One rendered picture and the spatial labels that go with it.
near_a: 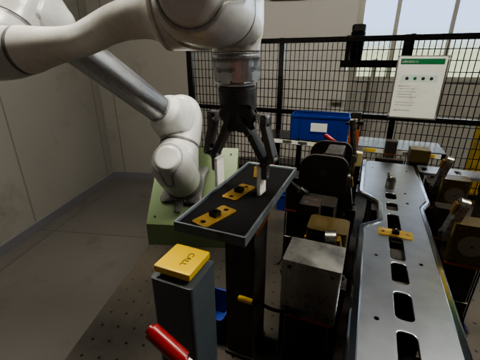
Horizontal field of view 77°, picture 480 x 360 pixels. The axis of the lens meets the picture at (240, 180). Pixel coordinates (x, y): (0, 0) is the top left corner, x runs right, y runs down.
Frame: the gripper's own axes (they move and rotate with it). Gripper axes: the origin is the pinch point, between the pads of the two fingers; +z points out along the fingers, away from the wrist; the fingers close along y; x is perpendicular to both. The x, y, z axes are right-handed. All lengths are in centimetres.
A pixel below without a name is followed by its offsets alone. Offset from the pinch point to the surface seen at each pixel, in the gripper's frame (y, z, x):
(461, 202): 45, 10, 33
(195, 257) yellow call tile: 6.7, 1.6, -25.1
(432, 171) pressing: 42, 22, 87
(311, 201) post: 12.5, 8.9, 14.0
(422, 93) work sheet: 33, -5, 129
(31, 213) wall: -247, 99, 55
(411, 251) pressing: 36.3, 19.5, 19.6
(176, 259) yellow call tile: 4.6, 1.5, -26.9
